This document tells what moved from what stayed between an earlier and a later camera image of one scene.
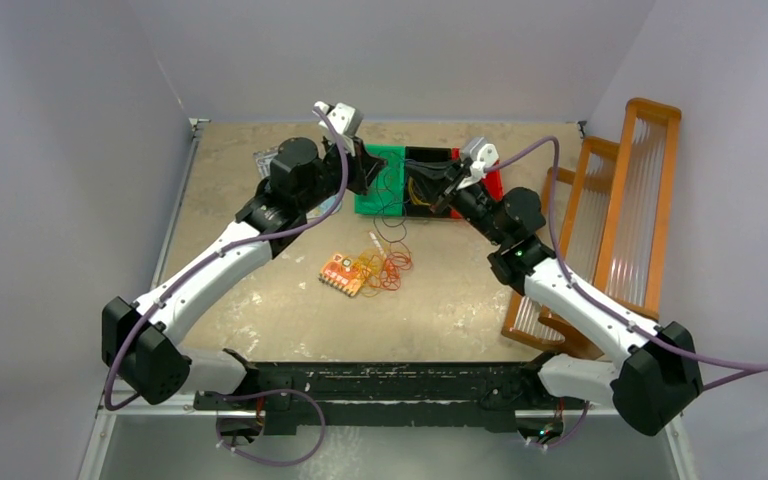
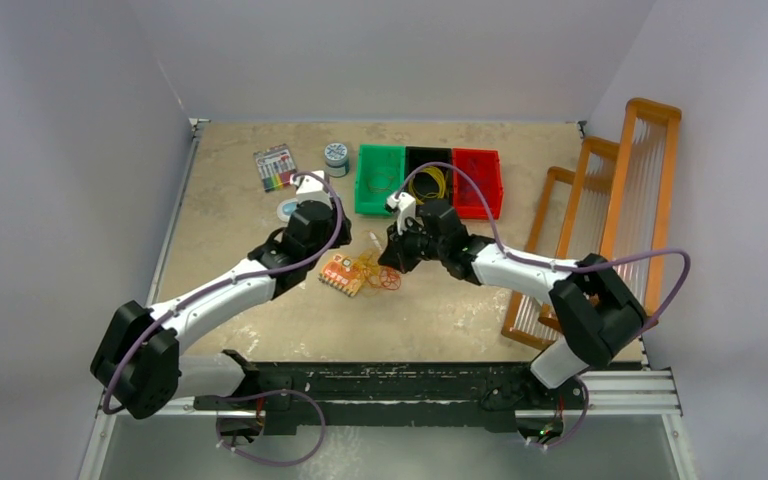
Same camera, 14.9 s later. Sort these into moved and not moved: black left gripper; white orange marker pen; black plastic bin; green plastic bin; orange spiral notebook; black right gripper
Moved: black left gripper; black right gripper
Not moved: green plastic bin; black plastic bin; white orange marker pen; orange spiral notebook
